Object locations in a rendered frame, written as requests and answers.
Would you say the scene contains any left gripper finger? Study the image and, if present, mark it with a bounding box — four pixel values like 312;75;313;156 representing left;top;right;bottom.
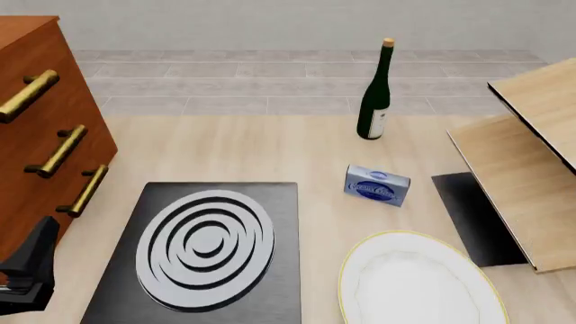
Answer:
0;215;61;273

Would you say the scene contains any red-brown wooden cabinet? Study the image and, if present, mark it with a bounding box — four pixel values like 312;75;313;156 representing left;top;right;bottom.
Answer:
0;14;120;271

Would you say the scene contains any pale wooden rack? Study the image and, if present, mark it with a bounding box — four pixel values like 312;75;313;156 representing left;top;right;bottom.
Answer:
430;57;576;273

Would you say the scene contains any dark green wine bottle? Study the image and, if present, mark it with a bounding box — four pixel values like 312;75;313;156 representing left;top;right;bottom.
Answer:
355;37;397;141

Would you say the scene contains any flat black stove plate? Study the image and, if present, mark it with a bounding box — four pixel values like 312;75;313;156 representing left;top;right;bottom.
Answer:
80;181;302;324

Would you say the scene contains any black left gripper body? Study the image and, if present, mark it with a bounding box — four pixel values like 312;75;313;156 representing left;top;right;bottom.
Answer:
0;269;58;312

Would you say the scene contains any long brass drawer handle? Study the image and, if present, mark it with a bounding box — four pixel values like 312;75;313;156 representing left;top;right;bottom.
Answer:
0;69;61;124
23;124;89;179
55;164;110;219

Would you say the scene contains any white plate with yellow rim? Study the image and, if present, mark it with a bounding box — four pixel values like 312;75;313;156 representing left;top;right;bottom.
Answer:
337;229;511;324

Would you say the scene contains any blue cream cheese box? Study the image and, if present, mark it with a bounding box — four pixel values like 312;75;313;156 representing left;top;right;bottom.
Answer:
343;163;412;209

